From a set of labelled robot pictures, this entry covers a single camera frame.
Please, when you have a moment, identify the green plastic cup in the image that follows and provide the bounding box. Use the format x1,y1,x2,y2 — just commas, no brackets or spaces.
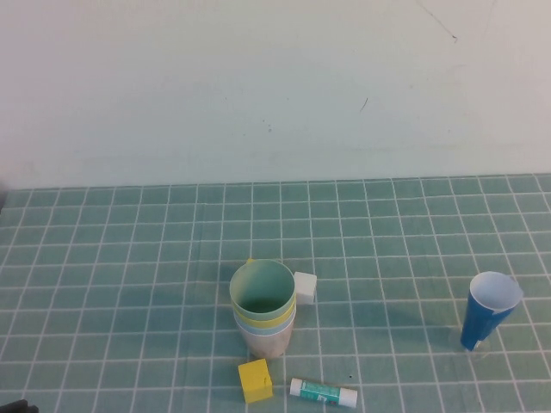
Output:
229,259,297,322

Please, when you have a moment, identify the yellow plastic cup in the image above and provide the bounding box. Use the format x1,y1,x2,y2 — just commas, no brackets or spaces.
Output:
231,299,299,329

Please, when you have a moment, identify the green grid tablecloth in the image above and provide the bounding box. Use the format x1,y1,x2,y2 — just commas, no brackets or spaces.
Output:
0,173,551,413

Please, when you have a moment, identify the white wooden block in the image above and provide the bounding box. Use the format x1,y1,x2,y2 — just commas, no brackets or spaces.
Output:
294,271,319,305

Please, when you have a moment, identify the blue paper cone cup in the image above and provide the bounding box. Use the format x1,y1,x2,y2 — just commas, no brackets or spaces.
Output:
459,270,524,353

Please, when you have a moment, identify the pink plastic cup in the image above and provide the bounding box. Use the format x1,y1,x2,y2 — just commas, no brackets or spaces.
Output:
236,317,296,361

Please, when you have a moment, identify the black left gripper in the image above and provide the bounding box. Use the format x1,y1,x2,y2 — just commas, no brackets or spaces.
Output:
0,398,39,413

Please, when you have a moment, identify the green white glue stick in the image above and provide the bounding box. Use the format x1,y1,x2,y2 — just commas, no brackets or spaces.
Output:
289,377,359,408

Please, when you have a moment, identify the light blue plastic cup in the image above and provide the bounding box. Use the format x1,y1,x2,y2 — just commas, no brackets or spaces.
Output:
234,308,298,336

